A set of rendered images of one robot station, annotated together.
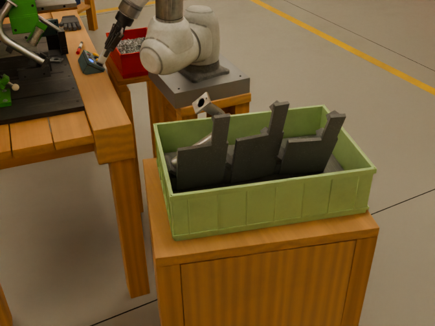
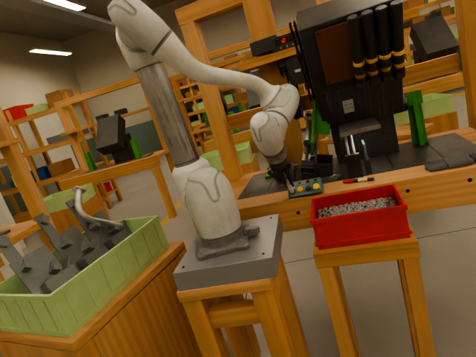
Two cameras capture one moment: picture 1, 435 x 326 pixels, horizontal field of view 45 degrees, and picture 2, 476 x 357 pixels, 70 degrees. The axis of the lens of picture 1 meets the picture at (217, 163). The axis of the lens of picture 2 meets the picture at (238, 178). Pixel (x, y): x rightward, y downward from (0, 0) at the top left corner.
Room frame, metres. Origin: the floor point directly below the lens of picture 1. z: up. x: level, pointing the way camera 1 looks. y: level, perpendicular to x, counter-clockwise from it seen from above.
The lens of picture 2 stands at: (2.86, -0.74, 1.42)
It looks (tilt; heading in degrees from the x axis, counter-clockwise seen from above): 14 degrees down; 129
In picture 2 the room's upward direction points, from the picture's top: 17 degrees counter-clockwise
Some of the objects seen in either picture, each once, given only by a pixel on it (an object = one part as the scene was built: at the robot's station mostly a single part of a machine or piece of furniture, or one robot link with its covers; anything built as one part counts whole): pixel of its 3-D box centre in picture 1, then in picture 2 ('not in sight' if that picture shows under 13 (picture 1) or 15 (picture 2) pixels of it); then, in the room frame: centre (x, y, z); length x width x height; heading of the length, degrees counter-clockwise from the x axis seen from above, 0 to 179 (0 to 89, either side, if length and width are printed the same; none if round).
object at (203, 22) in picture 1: (198, 33); (210, 200); (2.06, 0.07, 1.08); 0.18 x 0.16 x 0.22; 145
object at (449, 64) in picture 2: not in sight; (332, 95); (2.11, 1.24, 1.23); 1.30 x 0.05 x 0.09; 20
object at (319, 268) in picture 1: (247, 273); (127, 352); (1.39, -0.11, 0.39); 0.68 x 0.52 x 0.79; 100
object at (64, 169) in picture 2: not in sight; (38, 164); (-4.14, 2.16, 1.13); 2.48 x 0.54 x 2.27; 28
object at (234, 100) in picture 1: (201, 89); (232, 264); (2.06, 0.07, 0.83); 0.32 x 0.32 x 0.04; 25
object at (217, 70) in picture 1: (198, 63); (228, 234); (2.08, 0.08, 0.95); 0.22 x 0.18 x 0.06; 33
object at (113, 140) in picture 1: (83, 66); (353, 199); (2.33, 0.63, 0.82); 1.50 x 0.14 x 0.15; 20
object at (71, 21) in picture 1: (68, 22); (451, 161); (2.70, 0.77, 0.91); 0.20 x 0.11 x 0.03; 19
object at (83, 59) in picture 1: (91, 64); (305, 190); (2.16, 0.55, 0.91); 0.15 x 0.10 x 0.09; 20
